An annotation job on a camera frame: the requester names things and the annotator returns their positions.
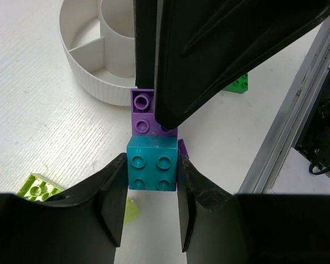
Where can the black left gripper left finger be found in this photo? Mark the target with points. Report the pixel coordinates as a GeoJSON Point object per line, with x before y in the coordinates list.
{"type": "Point", "coordinates": [82, 224]}

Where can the purple long lego brick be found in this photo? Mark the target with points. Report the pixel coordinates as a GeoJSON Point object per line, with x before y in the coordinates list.
{"type": "Point", "coordinates": [182, 148]}

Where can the lime rounded lego brick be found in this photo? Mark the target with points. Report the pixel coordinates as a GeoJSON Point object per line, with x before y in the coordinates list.
{"type": "Point", "coordinates": [131, 211]}

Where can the lime long lego brick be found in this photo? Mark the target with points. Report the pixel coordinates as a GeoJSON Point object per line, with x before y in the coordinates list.
{"type": "Point", "coordinates": [38, 188]}

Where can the green square lego right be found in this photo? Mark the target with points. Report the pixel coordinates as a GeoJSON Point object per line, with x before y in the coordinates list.
{"type": "Point", "coordinates": [239, 86]}

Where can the teal square lego brick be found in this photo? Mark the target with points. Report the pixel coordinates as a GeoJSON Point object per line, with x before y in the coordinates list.
{"type": "Point", "coordinates": [152, 163]}

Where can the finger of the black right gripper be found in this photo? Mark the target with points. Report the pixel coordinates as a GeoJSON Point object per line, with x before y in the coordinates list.
{"type": "Point", "coordinates": [203, 46]}
{"type": "Point", "coordinates": [145, 24]}

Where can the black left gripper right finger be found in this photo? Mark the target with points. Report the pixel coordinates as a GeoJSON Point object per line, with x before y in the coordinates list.
{"type": "Point", "coordinates": [218, 227]}

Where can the white round divided container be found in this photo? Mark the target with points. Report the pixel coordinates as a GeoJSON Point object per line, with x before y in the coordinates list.
{"type": "Point", "coordinates": [98, 38]}

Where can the purple square lego brick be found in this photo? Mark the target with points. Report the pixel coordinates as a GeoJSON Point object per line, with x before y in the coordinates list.
{"type": "Point", "coordinates": [143, 121]}

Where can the aluminium table edge rail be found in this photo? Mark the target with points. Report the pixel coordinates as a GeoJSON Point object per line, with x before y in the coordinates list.
{"type": "Point", "coordinates": [291, 117]}

